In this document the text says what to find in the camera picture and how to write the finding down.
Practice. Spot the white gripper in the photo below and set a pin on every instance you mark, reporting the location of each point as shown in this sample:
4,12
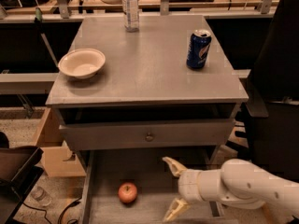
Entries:
191,186

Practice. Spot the red apple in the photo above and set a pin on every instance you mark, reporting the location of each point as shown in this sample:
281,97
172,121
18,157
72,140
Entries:
127,192

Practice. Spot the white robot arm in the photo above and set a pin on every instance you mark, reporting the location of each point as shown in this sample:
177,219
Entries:
238,183

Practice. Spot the grey open middle drawer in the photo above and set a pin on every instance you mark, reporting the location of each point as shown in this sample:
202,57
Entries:
156,187

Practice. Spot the round metal drawer knob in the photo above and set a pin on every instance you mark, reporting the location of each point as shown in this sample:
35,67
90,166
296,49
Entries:
149,137

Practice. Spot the grey top drawer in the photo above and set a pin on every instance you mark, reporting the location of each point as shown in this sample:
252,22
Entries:
139,126

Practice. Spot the cardboard box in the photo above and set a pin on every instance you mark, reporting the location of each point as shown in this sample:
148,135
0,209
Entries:
57,159

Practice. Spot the black office chair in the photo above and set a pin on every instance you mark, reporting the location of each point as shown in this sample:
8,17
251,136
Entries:
271,115

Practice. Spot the clear glass on floor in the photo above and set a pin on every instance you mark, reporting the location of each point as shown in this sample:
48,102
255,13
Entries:
41,196

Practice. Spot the blue soda can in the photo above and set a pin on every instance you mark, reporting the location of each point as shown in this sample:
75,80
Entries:
199,44

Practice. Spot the white ceramic bowl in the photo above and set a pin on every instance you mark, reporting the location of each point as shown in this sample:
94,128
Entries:
82,63

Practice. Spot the black bin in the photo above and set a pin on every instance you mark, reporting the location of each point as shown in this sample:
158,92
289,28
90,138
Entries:
18,174

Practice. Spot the clear plastic water bottle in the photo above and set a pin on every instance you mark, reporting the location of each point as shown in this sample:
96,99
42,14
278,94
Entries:
131,15

